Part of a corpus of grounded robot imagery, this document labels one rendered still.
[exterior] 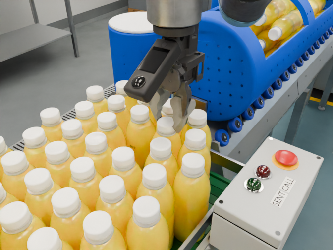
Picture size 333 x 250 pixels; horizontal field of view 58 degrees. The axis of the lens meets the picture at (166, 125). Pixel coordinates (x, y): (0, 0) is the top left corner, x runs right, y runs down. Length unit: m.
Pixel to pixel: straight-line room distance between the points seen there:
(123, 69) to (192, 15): 0.91
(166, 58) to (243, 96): 0.32
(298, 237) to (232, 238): 1.40
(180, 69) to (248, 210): 0.25
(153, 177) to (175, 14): 0.25
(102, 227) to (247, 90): 0.48
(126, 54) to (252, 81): 0.72
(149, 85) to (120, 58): 0.89
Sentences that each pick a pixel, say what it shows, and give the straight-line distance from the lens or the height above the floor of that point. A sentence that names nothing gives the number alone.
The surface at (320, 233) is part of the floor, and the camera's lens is 1.94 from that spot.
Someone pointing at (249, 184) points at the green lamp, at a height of 1.11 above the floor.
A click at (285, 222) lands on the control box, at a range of 0.46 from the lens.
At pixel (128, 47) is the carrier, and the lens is 1.32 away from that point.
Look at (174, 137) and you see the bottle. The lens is 0.61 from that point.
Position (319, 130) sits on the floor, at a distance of 2.70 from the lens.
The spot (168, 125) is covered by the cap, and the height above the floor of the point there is 1.10.
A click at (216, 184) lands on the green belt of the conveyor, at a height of 0.90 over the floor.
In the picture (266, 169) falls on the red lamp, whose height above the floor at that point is 1.11.
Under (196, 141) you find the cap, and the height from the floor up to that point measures 1.09.
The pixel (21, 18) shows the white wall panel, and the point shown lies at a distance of 4.37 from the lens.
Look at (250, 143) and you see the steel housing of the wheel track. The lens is 0.95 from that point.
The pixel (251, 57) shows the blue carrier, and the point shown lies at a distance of 0.73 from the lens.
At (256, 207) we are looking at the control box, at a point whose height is 1.10.
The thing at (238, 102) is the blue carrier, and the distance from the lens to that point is 0.79.
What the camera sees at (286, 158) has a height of 1.11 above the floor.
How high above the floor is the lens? 1.45
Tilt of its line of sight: 36 degrees down
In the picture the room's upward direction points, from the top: straight up
